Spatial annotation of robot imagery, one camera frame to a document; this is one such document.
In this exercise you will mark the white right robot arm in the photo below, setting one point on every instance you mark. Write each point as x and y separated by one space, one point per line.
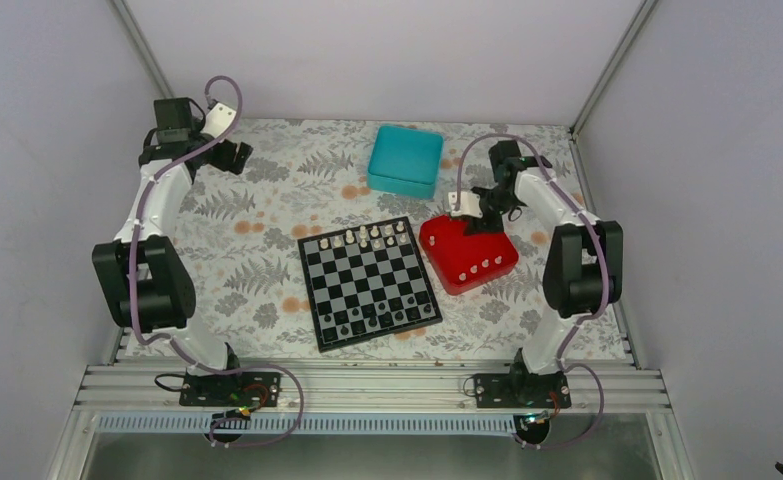
583 270

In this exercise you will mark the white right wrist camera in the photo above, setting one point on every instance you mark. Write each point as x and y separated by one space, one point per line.
464 204

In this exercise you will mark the floral table mat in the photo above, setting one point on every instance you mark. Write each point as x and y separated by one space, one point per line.
237 236

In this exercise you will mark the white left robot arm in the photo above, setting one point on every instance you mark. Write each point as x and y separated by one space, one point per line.
145 283

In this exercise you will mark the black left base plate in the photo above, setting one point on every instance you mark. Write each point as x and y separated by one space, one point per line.
250 389

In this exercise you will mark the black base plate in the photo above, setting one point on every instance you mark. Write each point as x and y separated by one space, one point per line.
250 389
524 391

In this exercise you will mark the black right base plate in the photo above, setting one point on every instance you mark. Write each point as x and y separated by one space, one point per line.
524 391

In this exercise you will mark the teal square box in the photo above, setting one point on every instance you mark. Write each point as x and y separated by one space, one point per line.
405 161

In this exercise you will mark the red piece tray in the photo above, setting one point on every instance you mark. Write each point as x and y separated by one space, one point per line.
463 262

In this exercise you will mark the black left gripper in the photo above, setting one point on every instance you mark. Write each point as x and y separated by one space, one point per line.
224 161

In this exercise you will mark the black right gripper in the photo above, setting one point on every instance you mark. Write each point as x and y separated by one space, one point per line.
478 227

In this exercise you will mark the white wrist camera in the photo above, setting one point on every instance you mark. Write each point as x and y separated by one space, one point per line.
464 204
218 119

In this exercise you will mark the aluminium rail frame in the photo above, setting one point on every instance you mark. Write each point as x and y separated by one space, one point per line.
339 386

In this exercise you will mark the black white chessboard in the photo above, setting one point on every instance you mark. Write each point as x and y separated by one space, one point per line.
350 281

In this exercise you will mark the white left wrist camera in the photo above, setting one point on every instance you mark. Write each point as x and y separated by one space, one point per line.
218 119

